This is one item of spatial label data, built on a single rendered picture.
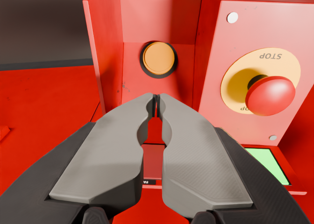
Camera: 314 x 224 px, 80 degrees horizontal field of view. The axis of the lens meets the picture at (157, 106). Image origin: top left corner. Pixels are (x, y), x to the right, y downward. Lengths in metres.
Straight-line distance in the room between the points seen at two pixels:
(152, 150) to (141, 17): 0.15
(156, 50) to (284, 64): 0.13
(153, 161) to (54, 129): 0.44
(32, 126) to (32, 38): 0.61
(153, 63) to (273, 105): 0.13
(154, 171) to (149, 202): 0.19
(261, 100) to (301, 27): 0.07
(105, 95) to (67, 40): 0.93
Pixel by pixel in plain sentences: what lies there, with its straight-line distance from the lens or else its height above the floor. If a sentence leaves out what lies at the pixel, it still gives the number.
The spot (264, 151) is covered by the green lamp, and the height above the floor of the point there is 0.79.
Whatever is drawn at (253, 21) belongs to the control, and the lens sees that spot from 0.18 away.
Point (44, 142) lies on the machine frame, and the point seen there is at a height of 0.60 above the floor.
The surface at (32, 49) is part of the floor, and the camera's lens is 1.20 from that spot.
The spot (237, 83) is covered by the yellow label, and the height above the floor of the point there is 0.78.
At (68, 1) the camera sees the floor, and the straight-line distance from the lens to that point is 1.04.
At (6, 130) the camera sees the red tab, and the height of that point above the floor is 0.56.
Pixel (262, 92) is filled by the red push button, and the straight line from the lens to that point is 0.18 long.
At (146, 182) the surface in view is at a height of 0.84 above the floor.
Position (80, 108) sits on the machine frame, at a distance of 0.67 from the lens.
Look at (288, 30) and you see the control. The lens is 0.20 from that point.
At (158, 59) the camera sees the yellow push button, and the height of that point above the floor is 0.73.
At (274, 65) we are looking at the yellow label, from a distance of 0.20.
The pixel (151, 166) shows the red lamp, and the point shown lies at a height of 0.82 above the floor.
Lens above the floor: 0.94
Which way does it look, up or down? 54 degrees down
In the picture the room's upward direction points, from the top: 177 degrees counter-clockwise
